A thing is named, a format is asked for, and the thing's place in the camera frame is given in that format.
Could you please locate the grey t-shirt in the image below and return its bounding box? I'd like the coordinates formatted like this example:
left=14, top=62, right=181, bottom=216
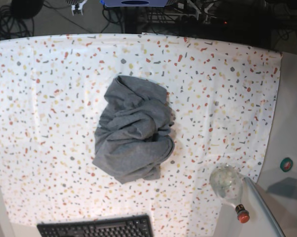
left=92, top=76, right=175, bottom=184

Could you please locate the clear bottle with red cap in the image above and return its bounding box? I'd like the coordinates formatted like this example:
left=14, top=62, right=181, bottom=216
left=210, top=164, right=250, bottom=224

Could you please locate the terrazzo pattern table cloth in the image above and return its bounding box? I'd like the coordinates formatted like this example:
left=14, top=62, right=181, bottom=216
left=0, top=34, right=282, bottom=237

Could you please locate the black keyboard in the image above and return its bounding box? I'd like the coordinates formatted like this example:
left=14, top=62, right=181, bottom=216
left=37, top=215, right=154, bottom=237

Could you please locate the blue box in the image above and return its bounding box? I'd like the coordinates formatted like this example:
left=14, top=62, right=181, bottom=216
left=100, top=0, right=178, bottom=7

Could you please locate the green tape roll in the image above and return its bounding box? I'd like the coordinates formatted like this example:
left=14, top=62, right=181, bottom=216
left=280, top=158, right=294, bottom=172

